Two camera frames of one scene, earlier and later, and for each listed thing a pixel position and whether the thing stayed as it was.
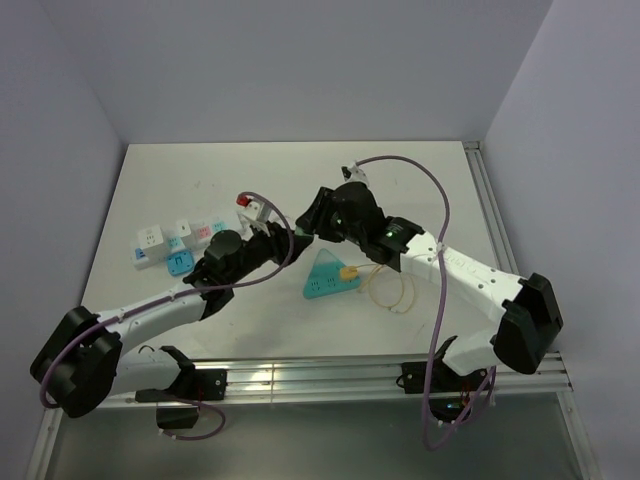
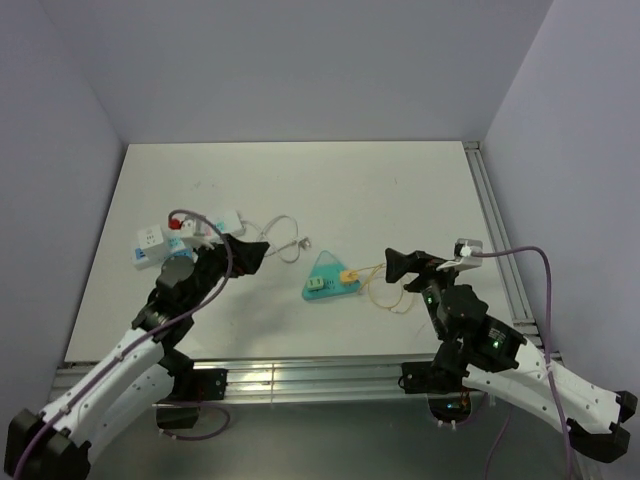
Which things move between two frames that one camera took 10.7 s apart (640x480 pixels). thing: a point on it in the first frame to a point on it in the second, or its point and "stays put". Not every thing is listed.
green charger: x=300 y=231 to x=315 y=283
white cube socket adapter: x=354 y=173 to x=463 y=252
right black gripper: x=311 y=221 to x=417 y=261
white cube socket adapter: x=152 y=243 stays put
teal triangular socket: x=324 y=277 stays put
